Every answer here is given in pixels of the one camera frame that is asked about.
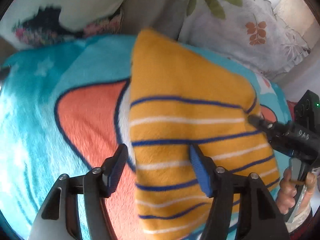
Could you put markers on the yellow striped knit sweater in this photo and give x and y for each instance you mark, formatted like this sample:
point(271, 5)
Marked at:
point(178, 98)

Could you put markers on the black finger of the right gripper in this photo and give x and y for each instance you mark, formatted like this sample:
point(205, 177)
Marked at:
point(261, 124)

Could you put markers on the white leaf-print pillow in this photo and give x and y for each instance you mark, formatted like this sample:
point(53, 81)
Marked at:
point(246, 31)

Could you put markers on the person's right hand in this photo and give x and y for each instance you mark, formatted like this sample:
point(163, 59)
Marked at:
point(286, 195)

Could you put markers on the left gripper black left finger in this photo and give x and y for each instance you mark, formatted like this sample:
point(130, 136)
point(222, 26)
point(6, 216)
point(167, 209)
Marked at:
point(58, 217)

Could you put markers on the turquoise fleece cartoon blanket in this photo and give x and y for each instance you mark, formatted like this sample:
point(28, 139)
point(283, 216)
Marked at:
point(64, 109)

